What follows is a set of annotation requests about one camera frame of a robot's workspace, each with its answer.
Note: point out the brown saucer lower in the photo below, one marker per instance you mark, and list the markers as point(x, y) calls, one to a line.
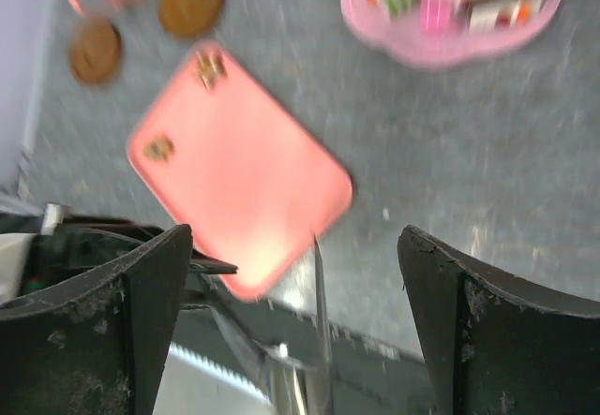
point(95, 52)

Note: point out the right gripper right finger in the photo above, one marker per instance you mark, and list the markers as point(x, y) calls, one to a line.
point(495, 343)

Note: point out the white cable duct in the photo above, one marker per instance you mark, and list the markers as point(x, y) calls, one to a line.
point(202, 363)

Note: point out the star shaped cookie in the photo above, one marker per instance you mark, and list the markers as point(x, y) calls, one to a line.
point(159, 149)

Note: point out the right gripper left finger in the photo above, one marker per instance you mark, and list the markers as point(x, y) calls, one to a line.
point(94, 337)

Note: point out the pink layered cake slice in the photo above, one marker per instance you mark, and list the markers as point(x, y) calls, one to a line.
point(438, 16)

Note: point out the pink three tier stand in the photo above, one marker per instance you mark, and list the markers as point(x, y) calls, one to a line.
point(403, 39)

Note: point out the flower shaped cookie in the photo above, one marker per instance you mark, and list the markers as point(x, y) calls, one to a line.
point(210, 68)

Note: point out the brown saucer middle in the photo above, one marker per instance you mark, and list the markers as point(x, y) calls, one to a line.
point(188, 18)

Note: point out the pink serving tray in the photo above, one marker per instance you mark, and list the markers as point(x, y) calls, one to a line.
point(254, 186)

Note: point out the brown saucer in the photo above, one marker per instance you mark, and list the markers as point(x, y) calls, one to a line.
point(188, 18)
point(95, 52)

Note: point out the chocolate cake slice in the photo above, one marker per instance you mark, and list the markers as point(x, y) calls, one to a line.
point(485, 15)

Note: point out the metal serving tongs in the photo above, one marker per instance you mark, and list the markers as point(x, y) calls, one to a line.
point(291, 386)

